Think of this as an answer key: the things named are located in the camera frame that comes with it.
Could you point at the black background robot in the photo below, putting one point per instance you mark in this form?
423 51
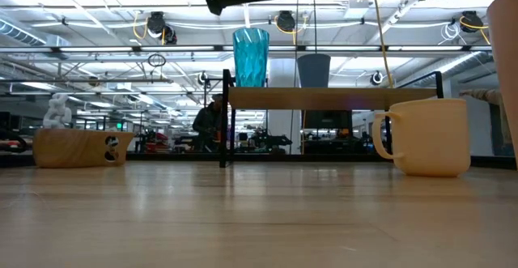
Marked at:
269 140

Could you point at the teal faceted plastic tumbler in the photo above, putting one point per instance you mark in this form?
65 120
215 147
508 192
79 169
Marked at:
251 57

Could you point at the cream ceramic mug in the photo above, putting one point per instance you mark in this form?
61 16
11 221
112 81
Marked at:
433 138

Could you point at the long ceiling light bar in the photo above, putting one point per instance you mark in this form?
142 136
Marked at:
101 49

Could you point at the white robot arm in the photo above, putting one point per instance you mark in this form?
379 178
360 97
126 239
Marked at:
56 112

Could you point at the wooden shelf with black frame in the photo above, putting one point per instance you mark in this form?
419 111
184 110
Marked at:
323 98

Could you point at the person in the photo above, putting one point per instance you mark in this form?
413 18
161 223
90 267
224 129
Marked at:
206 122

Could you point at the black metal table frame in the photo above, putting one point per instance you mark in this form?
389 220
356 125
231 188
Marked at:
174 157

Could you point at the peach tall plastic tumbler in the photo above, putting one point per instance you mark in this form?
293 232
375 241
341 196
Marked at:
506 77

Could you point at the silver ceiling duct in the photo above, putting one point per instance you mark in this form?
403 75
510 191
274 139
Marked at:
20 33

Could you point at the black monitor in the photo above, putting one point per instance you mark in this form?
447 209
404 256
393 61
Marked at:
328 119

